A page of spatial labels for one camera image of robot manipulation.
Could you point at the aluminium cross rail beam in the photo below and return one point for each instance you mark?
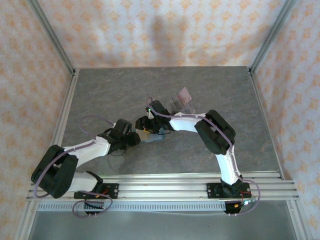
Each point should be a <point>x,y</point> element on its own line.
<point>162,190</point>

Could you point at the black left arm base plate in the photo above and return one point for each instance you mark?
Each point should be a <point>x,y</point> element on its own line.
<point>113,191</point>

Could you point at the teal card holder wallet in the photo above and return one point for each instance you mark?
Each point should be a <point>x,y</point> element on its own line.
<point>157,138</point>

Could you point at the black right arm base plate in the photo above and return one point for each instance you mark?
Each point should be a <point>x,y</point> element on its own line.
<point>212,191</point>

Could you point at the aluminium upright frame post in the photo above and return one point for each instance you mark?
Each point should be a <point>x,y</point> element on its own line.
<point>53,37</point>
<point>271,37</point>

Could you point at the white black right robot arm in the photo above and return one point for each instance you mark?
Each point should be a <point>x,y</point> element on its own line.
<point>185,123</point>

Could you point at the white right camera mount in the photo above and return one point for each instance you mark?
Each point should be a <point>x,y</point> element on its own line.
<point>150,115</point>

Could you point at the aluminium lower frame leg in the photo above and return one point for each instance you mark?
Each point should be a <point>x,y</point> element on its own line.
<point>297,220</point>
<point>26,220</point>

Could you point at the grey metal lower panel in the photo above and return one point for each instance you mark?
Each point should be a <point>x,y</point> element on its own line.
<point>162,227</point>

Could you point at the aluminium table side rail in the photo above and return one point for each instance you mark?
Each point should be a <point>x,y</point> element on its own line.
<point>265,120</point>
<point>65,112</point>

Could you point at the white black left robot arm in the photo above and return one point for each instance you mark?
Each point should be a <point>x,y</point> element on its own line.
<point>87,150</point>

